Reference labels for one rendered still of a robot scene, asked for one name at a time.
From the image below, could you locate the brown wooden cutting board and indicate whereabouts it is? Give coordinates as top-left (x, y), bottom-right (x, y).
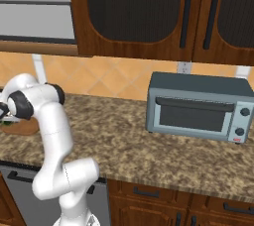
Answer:
top-left (0, 116), bottom-right (41, 137)

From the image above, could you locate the grey toaster oven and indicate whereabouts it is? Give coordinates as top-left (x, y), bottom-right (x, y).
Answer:
top-left (145, 70), bottom-right (254, 146)

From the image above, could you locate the dark green item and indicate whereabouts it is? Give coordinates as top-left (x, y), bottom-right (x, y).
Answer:
top-left (0, 119), bottom-right (15, 128)

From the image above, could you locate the wooden drawer front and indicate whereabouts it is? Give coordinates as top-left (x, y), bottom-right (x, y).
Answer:
top-left (108, 178), bottom-right (192, 205)
top-left (189, 192), bottom-right (254, 218)

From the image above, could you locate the black cupboard door handle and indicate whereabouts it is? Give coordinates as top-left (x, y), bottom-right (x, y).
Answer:
top-left (201, 0), bottom-right (223, 52)
top-left (179, 0), bottom-right (195, 50)

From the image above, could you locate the wooden wall cupboard door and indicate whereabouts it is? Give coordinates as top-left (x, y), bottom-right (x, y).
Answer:
top-left (67, 0), bottom-right (206, 61)
top-left (192, 0), bottom-right (254, 67)

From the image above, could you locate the window with white blinds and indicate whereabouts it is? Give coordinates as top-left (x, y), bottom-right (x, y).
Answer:
top-left (0, 0), bottom-right (79, 57)

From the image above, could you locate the dark toaster oven door handle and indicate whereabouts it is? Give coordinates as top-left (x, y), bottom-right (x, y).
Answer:
top-left (155, 96), bottom-right (235, 113)

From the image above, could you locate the grey dishwasher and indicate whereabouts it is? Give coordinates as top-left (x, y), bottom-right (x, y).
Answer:
top-left (0, 165), bottom-right (111, 226)

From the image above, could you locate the black toaster oven knob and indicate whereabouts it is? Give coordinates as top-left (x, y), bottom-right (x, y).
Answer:
top-left (234, 127), bottom-right (246, 138)
top-left (239, 106), bottom-right (251, 118)

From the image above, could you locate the white wall socket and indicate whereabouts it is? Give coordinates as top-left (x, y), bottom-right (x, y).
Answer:
top-left (177, 60), bottom-right (193, 75)
top-left (235, 65), bottom-right (253, 79)

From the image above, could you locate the black dishwasher handle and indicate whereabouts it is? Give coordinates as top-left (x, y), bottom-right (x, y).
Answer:
top-left (6, 169), bottom-right (97, 195)

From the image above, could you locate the wooden base cupboard door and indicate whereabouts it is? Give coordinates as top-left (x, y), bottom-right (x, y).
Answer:
top-left (0, 172), bottom-right (28, 226)
top-left (109, 195), bottom-right (187, 226)
top-left (186, 210), bottom-right (254, 226)

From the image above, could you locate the white upright bar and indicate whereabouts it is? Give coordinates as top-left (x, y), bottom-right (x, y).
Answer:
top-left (31, 54), bottom-right (48, 84)

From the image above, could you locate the black drawer handle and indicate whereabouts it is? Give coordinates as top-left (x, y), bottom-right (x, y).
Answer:
top-left (222, 201), bottom-right (254, 216)
top-left (132, 185), bottom-right (161, 199)

